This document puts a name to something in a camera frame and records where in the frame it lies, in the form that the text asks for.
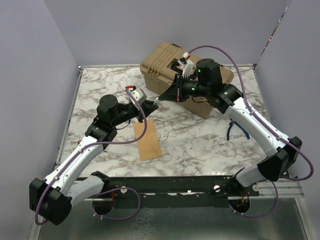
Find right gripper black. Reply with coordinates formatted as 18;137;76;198
159;74;209;103

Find brown paper envelope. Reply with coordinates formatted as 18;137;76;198
137;119;163;162

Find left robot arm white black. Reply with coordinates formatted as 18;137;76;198
29;90;158;226

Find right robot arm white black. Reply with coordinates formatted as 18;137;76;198
158;58;302;196

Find tan plastic tool case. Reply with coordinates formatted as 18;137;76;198
139;41;235;120

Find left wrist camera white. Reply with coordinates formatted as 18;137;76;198
125;85;147;105

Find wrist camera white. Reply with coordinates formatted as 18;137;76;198
125;85;147;105
177;52;194;77

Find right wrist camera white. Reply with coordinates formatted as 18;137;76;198
177;52;194;77

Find blue handled pliers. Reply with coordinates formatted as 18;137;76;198
226;119;251;141

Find black mounting base rail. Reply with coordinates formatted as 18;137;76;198
97;175;259;209

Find aluminium frame rail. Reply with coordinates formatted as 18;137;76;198
257;179;304;199

